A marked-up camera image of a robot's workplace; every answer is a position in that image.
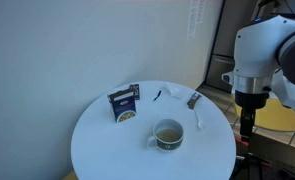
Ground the white plastic spoon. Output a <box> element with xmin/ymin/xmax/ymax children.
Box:
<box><xmin>194</xmin><ymin>110</ymin><xmax>205</xmax><ymax>131</ymax></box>

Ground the brown torn wrapper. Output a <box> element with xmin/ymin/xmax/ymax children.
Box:
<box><xmin>187</xmin><ymin>92</ymin><xmax>201</xmax><ymax>110</ymax></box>

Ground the crumpled white tissue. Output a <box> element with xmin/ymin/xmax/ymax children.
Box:
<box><xmin>164</xmin><ymin>82</ymin><xmax>184</xmax><ymax>99</ymax></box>

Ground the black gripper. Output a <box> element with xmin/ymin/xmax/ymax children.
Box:
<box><xmin>235</xmin><ymin>91</ymin><xmax>269</xmax><ymax>142</ymax></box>

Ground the small black pen clip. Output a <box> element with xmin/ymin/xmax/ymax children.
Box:
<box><xmin>153</xmin><ymin>90</ymin><xmax>162</xmax><ymax>101</ymax></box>

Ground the white green mug cup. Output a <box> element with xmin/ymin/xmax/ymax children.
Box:
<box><xmin>147</xmin><ymin>119</ymin><xmax>184</xmax><ymax>152</ymax></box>

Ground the white round table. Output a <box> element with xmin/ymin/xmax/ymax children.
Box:
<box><xmin>70</xmin><ymin>80</ymin><xmax>237</xmax><ymax>180</ymax></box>

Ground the yellow white chair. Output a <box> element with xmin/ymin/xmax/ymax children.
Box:
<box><xmin>232</xmin><ymin>93</ymin><xmax>295</xmax><ymax>132</ymax></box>

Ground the paper notice on wall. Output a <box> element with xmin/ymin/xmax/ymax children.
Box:
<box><xmin>187</xmin><ymin>0</ymin><xmax>207</xmax><ymax>40</ymax></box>

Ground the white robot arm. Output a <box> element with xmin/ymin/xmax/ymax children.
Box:
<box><xmin>221</xmin><ymin>15</ymin><xmax>295</xmax><ymax>141</ymax></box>

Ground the blue pasta box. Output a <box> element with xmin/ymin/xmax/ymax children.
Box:
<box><xmin>108</xmin><ymin>89</ymin><xmax>136</xmax><ymax>123</ymax></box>

